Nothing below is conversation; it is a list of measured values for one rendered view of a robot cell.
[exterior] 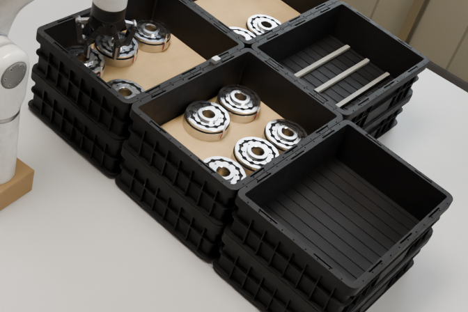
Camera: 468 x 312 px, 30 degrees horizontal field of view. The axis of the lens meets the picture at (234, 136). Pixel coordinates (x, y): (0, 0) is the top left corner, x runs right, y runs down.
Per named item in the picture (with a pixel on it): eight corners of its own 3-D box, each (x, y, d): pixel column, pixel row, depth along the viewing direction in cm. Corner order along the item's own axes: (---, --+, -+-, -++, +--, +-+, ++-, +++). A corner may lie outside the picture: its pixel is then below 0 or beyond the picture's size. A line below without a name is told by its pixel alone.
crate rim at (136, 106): (230, 200, 171) (233, 192, 169) (125, 114, 182) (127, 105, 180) (342, 125, 198) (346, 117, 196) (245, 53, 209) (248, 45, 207)
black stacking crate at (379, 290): (315, 362, 173) (335, 326, 165) (206, 267, 184) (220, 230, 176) (415, 265, 200) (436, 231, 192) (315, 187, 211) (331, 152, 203)
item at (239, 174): (223, 199, 178) (225, 198, 177) (189, 170, 181) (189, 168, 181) (254, 179, 185) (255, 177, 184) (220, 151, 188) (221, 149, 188)
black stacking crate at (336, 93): (329, 154, 204) (345, 118, 197) (236, 84, 215) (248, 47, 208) (413, 95, 231) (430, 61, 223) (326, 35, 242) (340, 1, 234)
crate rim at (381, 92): (342, 125, 198) (346, 117, 196) (245, 53, 209) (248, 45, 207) (428, 67, 225) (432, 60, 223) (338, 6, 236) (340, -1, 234)
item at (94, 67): (84, 81, 194) (85, 79, 194) (50, 58, 197) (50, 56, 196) (113, 63, 201) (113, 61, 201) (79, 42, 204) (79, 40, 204)
